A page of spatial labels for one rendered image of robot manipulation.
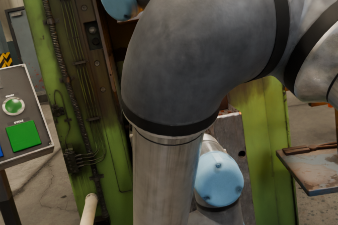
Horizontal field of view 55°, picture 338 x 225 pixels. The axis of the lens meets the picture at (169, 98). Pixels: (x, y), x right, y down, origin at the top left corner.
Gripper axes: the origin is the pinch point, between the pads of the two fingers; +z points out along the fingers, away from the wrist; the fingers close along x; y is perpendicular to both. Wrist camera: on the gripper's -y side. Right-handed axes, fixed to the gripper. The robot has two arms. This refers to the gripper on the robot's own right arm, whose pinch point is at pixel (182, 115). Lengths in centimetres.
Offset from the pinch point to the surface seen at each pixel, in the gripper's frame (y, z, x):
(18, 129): -2.6, 11.9, -45.0
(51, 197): 98, 183, -103
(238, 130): 15.3, 21.8, 20.1
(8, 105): -9, 16, -47
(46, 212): 98, 159, -101
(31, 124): -2.9, 13.7, -41.6
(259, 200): 56, 42, 30
